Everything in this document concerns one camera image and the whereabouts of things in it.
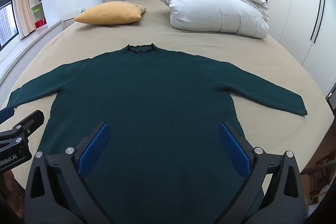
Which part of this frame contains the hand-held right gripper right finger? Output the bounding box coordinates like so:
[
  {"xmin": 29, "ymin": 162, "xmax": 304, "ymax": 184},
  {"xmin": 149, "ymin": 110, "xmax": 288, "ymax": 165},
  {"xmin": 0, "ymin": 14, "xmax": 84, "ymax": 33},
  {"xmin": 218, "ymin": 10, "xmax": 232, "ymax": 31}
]
[{"xmin": 217, "ymin": 122, "xmax": 306, "ymax": 224}]

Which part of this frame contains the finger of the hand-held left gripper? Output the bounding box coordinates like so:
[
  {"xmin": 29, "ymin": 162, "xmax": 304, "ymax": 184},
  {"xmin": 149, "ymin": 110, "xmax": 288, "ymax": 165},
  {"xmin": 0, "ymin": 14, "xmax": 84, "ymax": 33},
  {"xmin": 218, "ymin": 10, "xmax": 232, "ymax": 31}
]
[
  {"xmin": 0, "ymin": 110, "xmax": 45, "ymax": 146},
  {"xmin": 0, "ymin": 105, "xmax": 15, "ymax": 125}
]

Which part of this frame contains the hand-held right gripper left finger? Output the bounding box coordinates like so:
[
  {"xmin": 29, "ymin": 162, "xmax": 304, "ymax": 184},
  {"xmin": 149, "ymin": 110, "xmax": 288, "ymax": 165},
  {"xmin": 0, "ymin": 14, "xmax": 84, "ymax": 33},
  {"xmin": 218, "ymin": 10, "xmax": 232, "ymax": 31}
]
[{"xmin": 25, "ymin": 121, "xmax": 116, "ymax": 224}]

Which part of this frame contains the dark green sweater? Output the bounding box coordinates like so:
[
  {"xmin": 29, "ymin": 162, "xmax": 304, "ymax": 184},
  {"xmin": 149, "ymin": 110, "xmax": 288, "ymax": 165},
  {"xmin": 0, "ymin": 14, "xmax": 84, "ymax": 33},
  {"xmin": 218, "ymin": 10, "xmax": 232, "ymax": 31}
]
[{"xmin": 6, "ymin": 43, "xmax": 308, "ymax": 224}]

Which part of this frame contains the brown wooden furniture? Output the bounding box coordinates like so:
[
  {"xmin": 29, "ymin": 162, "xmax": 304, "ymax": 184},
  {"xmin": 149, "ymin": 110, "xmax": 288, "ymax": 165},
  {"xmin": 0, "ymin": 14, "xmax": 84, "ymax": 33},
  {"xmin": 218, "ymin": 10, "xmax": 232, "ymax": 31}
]
[{"xmin": 301, "ymin": 152, "xmax": 336, "ymax": 205}]

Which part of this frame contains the window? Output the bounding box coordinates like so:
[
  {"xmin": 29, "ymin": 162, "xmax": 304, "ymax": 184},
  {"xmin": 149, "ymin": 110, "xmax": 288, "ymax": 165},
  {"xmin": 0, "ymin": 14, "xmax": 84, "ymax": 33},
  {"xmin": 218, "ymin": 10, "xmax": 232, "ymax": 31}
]
[{"xmin": 0, "ymin": 0, "xmax": 20, "ymax": 49}]

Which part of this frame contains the green box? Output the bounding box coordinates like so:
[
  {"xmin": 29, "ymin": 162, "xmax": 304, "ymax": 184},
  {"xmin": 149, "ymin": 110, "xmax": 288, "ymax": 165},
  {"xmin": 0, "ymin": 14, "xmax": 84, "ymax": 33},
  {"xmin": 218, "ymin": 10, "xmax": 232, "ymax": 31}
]
[{"xmin": 31, "ymin": 6, "xmax": 44, "ymax": 21}]

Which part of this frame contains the beige bed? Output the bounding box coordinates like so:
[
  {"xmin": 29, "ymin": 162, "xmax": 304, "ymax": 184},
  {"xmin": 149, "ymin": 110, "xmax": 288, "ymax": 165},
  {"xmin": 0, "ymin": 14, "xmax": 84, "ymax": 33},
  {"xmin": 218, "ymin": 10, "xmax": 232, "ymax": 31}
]
[{"xmin": 0, "ymin": 0, "xmax": 336, "ymax": 224}]

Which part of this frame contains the yellow pillow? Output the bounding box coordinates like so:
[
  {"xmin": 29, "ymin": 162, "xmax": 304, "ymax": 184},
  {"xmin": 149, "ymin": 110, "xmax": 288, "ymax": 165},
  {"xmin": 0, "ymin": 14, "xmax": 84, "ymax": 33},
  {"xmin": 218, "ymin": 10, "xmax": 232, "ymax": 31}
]
[{"xmin": 73, "ymin": 1, "xmax": 147, "ymax": 26}]

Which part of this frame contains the white folded duvet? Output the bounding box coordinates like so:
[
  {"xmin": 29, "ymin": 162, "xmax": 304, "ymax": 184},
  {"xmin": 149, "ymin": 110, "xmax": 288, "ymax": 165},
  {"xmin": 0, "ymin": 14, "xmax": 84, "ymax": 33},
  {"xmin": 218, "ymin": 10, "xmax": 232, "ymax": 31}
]
[{"xmin": 157, "ymin": 0, "xmax": 270, "ymax": 39}]

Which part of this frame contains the white wardrobe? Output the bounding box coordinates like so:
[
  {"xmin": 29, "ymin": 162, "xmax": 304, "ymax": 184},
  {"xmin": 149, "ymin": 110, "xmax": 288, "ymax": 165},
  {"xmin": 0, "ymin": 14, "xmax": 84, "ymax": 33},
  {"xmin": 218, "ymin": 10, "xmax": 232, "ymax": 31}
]
[{"xmin": 251, "ymin": 0, "xmax": 336, "ymax": 98}]

